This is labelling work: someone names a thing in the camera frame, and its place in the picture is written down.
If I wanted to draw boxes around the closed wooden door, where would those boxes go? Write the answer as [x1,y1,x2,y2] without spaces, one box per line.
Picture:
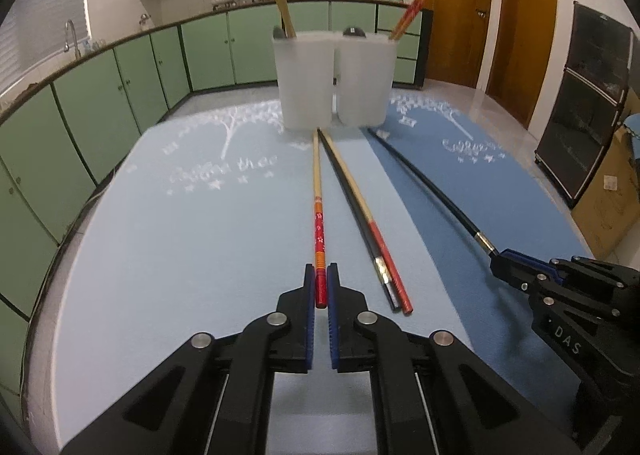
[419,0,494,89]

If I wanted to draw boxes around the light blue printed mat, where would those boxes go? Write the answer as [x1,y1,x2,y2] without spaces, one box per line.
[37,99,476,455]

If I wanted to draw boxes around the dark blue printed mat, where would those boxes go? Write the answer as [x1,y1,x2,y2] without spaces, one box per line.
[367,89,596,408]

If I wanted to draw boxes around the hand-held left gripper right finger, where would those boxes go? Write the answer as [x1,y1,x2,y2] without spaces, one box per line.
[326,262,573,455]

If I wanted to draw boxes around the metal faucet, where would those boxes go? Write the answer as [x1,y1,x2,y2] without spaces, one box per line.
[63,19,82,59]

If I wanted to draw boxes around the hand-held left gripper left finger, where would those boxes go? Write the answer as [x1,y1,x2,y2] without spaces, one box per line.
[60,262,317,455]

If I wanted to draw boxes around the translucent white utensil holder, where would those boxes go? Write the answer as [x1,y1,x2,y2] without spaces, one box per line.
[271,30,399,132]

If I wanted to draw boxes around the white window blind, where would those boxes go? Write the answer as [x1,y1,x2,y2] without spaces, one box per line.
[0,0,92,88]

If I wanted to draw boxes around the green base cabinets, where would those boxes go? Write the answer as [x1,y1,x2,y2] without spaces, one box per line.
[0,0,434,398]

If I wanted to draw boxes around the blue cloth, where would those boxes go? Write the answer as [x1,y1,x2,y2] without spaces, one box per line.
[621,114,640,162]

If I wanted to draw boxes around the wooden door in recess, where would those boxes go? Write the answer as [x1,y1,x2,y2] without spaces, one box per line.
[487,0,559,129]

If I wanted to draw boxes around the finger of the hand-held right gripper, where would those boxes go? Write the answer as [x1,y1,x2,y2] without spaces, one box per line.
[501,248,640,289]
[490,257,550,297]

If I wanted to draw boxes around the black chopstick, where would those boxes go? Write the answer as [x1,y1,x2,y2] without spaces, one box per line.
[318,129,402,312]
[367,128,499,260]

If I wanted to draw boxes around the cardboard box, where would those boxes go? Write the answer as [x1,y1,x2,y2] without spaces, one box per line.
[571,85,640,262]

